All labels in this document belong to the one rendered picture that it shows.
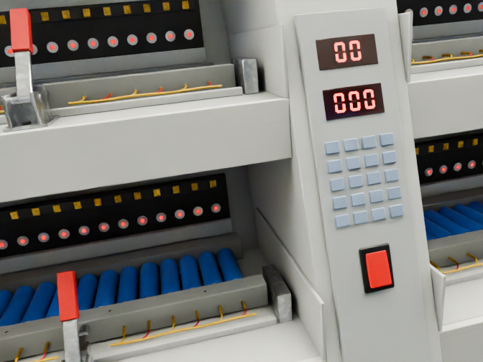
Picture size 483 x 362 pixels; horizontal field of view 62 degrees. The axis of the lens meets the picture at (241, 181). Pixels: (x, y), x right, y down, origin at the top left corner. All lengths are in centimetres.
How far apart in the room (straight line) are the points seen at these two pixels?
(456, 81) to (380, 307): 18
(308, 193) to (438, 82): 13
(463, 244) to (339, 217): 18
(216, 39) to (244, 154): 24
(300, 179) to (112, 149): 13
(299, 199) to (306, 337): 11
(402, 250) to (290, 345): 11
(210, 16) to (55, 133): 28
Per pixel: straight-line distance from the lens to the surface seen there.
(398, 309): 34
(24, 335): 39
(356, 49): 32
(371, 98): 32
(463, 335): 39
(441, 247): 44
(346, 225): 31
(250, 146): 30
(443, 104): 36
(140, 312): 37
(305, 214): 30
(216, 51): 51
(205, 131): 29
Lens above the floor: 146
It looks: 3 degrees down
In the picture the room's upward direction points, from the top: 9 degrees counter-clockwise
